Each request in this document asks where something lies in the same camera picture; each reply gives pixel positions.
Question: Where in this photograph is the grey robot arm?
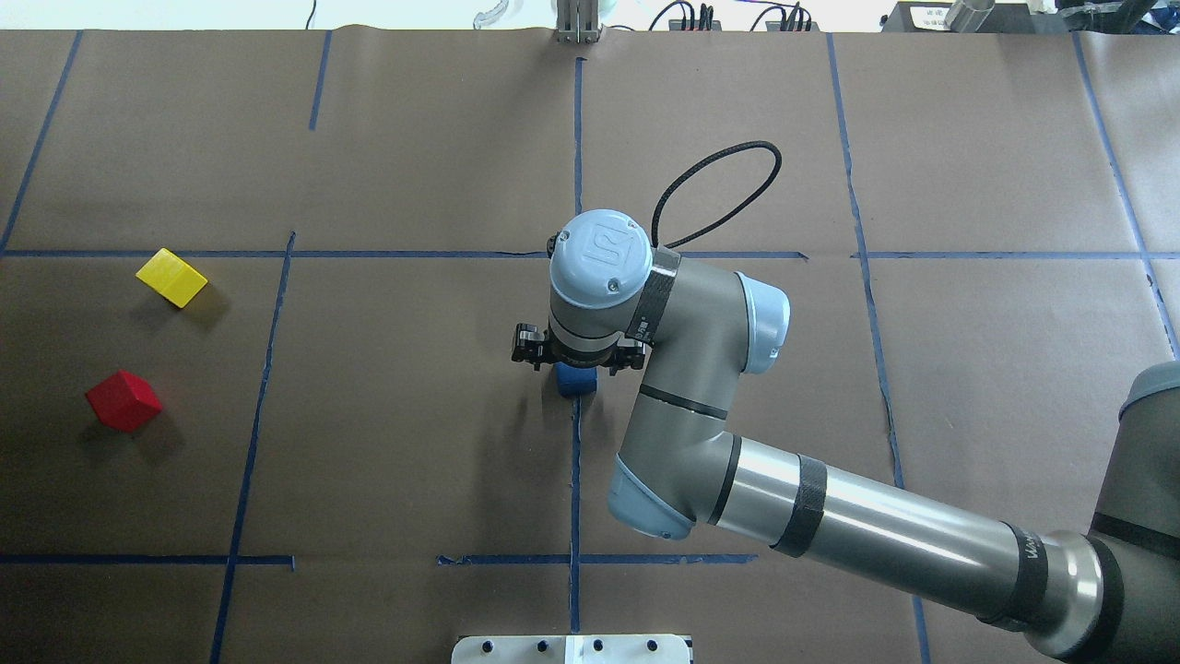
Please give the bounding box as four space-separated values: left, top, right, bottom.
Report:
513 209 1176 663

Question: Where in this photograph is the yellow wooden cube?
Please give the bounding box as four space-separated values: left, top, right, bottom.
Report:
135 248 209 308

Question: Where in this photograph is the blue wooden cube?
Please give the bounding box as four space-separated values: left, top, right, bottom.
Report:
555 362 598 399

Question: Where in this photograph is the red wooden cube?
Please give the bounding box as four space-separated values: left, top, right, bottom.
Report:
84 370 163 433

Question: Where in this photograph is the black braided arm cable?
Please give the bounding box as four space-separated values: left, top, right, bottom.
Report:
651 140 784 250

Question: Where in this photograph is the aluminium frame post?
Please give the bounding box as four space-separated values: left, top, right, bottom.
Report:
552 0 602 42

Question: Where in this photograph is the black power strip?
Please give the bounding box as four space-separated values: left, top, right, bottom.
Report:
658 1 722 32

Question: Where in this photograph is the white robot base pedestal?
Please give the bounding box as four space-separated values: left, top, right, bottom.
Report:
451 635 695 663

